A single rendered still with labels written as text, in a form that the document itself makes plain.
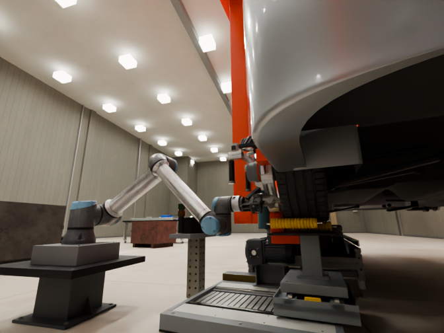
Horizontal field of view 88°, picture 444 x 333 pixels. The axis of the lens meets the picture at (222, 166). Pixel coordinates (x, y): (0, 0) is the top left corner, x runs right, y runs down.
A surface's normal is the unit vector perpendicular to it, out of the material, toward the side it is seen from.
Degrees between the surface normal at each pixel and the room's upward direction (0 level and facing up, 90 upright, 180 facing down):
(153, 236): 90
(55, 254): 90
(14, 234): 90
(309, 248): 90
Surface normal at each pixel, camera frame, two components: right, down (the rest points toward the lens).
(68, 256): -0.27, -0.25
